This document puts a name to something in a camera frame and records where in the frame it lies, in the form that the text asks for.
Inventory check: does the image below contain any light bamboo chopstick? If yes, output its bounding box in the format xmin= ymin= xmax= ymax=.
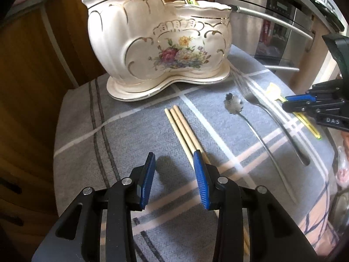
xmin=170 ymin=105 xmax=250 ymax=255
xmin=164 ymin=108 xmax=194 ymax=169
xmin=170 ymin=105 xmax=202 ymax=153

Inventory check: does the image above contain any flower-bowl steel spoon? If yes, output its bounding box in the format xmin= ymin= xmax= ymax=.
xmin=224 ymin=93 xmax=298 ymax=204

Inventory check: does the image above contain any person's right hand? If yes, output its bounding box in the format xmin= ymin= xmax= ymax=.
xmin=341 ymin=131 xmax=349 ymax=155

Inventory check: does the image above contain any grey plaid tablecloth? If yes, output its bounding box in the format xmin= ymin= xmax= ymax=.
xmin=53 ymin=47 xmax=339 ymax=261

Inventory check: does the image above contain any stainless steel oven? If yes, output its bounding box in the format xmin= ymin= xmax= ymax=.
xmin=230 ymin=0 xmax=314 ymax=73

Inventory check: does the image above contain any gas stove grate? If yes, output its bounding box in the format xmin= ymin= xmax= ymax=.
xmin=310 ymin=0 xmax=348 ymax=33

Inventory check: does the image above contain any cream floral ceramic utensil holder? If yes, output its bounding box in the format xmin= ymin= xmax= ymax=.
xmin=82 ymin=0 xmax=232 ymax=102

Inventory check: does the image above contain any oven handle bar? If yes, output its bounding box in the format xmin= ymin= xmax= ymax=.
xmin=231 ymin=5 xmax=313 ymax=40

